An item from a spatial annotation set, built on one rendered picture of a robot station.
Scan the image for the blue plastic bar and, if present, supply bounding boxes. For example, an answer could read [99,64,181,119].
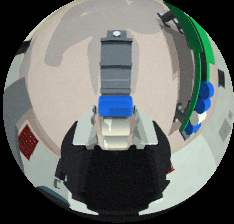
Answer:
[98,96,133,117]
[199,81,214,100]
[185,121,201,135]
[195,97,211,114]

